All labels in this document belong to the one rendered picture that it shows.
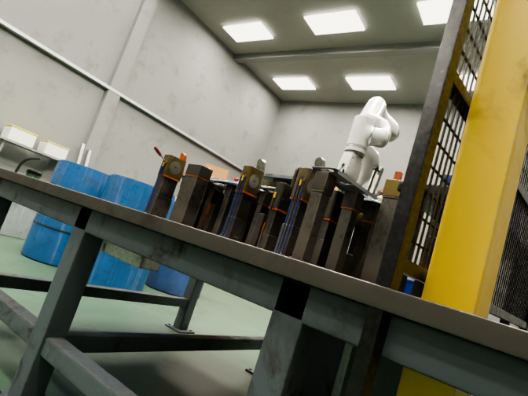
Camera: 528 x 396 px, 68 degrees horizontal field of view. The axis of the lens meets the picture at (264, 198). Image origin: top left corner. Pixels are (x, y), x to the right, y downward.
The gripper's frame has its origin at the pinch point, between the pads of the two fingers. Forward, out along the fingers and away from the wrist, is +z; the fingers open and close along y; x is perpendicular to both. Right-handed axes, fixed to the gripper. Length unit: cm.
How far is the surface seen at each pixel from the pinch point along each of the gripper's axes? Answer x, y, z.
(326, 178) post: 17.7, 35.5, 6.6
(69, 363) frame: -27, 69, 82
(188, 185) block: -81, 16, 12
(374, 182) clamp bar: 0.3, -20.1, -10.9
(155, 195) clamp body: -104, 19, 21
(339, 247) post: 16.7, 17.1, 23.9
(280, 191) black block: -17.9, 15.4, 7.7
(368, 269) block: 26.1, 11.6, 27.8
